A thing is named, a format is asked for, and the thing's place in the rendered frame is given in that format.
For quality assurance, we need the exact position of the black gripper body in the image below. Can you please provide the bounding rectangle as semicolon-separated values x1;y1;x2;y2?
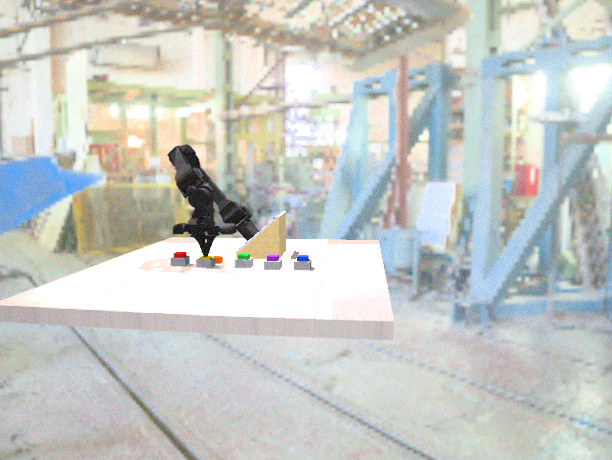
173;206;237;235

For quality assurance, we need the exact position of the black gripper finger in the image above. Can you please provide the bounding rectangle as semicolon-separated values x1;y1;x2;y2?
205;233;219;257
191;233;206;257

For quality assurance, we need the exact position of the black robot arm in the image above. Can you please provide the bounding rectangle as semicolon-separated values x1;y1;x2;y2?
168;144;260;243

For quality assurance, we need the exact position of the blue button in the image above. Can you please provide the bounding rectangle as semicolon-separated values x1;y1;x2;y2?
294;255;312;271

